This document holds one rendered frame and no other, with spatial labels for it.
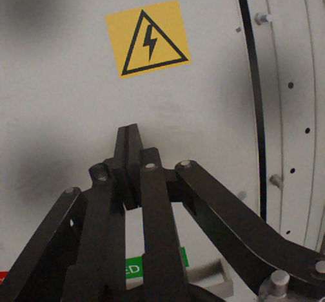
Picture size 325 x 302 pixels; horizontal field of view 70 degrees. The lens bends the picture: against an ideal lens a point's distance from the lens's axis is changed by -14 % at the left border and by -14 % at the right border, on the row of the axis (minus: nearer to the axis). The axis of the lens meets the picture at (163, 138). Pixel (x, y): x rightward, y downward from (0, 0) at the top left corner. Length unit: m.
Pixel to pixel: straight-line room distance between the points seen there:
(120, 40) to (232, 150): 0.13
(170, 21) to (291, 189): 0.26
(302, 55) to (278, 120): 0.08
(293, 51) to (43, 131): 0.26
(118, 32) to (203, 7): 0.07
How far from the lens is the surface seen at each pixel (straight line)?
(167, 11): 0.20
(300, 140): 0.34
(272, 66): 0.30
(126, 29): 0.20
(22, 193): 0.26
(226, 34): 0.21
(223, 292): 0.30
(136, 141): 0.17
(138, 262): 0.30
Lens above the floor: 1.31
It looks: 22 degrees down
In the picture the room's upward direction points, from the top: 13 degrees counter-clockwise
